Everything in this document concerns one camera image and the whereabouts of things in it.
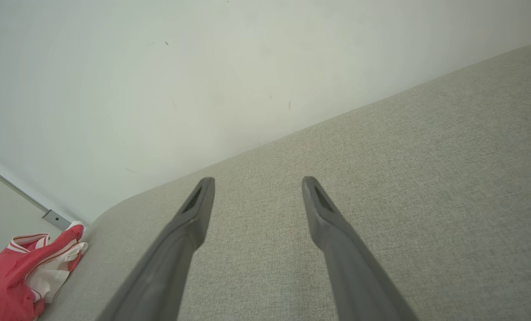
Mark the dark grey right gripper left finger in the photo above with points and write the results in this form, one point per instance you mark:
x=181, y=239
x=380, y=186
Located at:
x=167, y=263

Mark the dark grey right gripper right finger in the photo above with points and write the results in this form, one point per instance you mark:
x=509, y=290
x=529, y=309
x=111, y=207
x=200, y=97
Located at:
x=350, y=267

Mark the red Bulls 23 jersey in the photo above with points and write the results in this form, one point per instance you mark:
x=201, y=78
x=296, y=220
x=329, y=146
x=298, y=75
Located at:
x=11, y=281

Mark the grey fabric sofa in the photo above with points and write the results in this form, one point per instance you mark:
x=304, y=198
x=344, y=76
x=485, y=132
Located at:
x=403, y=178

